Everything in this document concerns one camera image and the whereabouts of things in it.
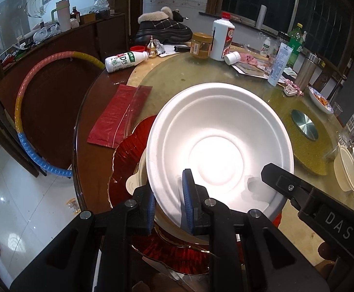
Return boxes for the black fur-lined boot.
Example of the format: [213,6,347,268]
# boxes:
[168,9,185,22]
[134,7,193,45]

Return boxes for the round steel hub disc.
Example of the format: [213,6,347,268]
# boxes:
[291,109,319,141]

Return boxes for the white tumbler with straw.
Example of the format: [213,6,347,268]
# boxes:
[52,0,72,32]

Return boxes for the white paper sheet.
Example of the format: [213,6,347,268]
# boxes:
[154,39,180,58]

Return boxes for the small glass liquor bottle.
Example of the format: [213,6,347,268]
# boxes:
[265,55,277,75]

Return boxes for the small crumpled wrapper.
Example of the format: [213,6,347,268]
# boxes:
[67,199,80,215]

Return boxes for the white paper roll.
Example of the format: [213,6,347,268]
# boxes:
[255,5,268,29]

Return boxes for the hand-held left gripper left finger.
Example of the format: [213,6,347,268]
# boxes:
[9,185,157,292]

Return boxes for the large white milk drink bottle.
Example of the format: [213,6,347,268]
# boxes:
[105,51,149,73]

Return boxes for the cream plastic bowl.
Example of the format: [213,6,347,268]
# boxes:
[126,150,287,228]
[333,145,354,192]

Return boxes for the blue patterned plate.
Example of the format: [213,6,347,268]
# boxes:
[308,86,334,115]

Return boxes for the white plastic bag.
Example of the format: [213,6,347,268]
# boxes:
[32,23,62,44]

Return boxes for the peanut butter jar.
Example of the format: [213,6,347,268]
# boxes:
[190,32,214,59]

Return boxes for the white plastic packet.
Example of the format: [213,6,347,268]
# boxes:
[267,43,293,87]

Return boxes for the pink meat pack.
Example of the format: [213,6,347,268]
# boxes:
[239,53,267,67]

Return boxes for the dark wooden chair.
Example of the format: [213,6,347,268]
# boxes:
[317,58,348,98]

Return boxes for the multicoloured hula hoop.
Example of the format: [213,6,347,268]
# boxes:
[14,52,106,177]

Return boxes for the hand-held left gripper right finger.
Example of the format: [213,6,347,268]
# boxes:
[181,168,331,292]

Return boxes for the orange fried snacks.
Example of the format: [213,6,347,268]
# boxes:
[315,94,332,108]

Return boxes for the white liquor bottle red cap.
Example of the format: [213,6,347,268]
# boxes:
[210,11,236,61]

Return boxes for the red plastic bag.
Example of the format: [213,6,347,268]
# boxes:
[86,84,153,149]

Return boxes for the clear glass mug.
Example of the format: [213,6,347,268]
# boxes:
[338,109,354,148]

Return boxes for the steel thermos flask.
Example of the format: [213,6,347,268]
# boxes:
[294,52,318,91]

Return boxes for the green plastic bottle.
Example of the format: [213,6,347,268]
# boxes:
[286,22,306,69]

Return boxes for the red glass plate white label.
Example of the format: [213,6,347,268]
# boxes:
[112,116,244,254]

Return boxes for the small white milk drink bottle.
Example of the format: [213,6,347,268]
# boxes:
[261,37,272,58]

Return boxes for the white cup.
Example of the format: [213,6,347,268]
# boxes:
[224,52,241,65]

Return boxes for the wooden sideboard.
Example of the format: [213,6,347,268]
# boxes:
[0,14,129,98]

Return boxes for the grey printed booklet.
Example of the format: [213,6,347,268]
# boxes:
[233,61,270,81]

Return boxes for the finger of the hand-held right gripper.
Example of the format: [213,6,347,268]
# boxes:
[261,163,316,211]

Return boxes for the clear bottle black cap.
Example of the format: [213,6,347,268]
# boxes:
[273,31,290,57]

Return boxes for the wrapped candies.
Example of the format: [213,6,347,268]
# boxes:
[282,77,305,96]

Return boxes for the dark barred window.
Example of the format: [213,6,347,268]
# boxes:
[207,0,354,52]

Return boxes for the green glass turntable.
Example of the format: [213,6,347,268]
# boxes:
[127,52,338,177]

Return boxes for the clear plastic bag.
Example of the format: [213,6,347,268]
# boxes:
[93,0,110,19]

